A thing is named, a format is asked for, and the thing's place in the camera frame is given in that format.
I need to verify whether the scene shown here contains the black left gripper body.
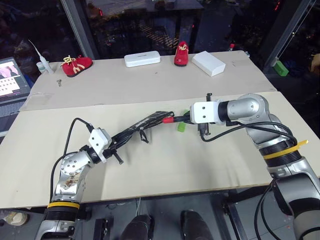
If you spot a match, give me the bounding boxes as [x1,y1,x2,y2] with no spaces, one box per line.
[102,142,125,165]

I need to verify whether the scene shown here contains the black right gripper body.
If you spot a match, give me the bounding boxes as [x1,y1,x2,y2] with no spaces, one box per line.
[184,92,214,138]

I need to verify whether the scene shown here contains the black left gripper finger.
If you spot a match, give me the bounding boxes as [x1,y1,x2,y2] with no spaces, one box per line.
[109,133,130,146]
[112,138,134,152]

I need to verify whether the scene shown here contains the black grid pouch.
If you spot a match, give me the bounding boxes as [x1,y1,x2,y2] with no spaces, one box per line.
[109,110,176,151]

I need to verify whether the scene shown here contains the white rectangular box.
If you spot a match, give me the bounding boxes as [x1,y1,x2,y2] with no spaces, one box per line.
[191,50,227,77]

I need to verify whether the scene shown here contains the red shoe yellow laces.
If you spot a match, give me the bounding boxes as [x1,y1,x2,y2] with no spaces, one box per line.
[173,40,190,67]

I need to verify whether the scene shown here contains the white flat rounded case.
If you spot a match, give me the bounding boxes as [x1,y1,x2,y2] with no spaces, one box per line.
[123,50,162,68]

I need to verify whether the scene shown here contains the dark rounded shape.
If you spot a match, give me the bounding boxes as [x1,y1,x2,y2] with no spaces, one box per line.
[119,214,155,240]
[179,209,210,240]

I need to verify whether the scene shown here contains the red shoe yellow M logo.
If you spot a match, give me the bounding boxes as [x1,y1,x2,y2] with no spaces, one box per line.
[60,55,94,78]

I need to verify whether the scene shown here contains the clear plastic tape piece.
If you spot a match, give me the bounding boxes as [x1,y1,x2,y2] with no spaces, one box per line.
[27,91,55,105]

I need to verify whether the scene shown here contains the white nozzle glue bottle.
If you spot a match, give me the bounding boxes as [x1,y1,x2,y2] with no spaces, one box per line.
[28,39,55,76]

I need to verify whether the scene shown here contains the beige tape roll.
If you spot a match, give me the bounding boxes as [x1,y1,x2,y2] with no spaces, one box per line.
[0,210,29,227]

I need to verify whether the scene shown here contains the grey laptop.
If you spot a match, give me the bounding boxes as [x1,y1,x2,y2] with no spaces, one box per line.
[0,56,32,137]

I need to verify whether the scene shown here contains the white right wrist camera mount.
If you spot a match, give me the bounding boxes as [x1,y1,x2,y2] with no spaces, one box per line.
[189,100,224,125]

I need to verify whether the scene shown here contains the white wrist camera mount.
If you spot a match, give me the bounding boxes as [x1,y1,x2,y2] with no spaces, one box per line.
[88,127,113,164]
[189,100,224,125]

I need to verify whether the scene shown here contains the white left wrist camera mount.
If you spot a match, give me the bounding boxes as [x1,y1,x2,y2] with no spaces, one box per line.
[88,127,113,164]

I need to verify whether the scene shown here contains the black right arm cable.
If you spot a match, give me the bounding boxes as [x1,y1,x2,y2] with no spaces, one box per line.
[199,120,300,151]

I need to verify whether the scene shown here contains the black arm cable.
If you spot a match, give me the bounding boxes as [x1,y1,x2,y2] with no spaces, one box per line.
[199,120,300,151]
[49,117,95,201]

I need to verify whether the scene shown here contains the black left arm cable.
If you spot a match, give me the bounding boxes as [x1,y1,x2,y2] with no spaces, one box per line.
[49,117,95,201]

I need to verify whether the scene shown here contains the black torso cable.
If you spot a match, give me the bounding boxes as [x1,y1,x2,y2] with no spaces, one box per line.
[253,182,277,240]

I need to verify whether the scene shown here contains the grey aluminium frame post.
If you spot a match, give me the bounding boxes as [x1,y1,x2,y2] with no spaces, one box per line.
[263,0,316,74]
[59,0,100,61]

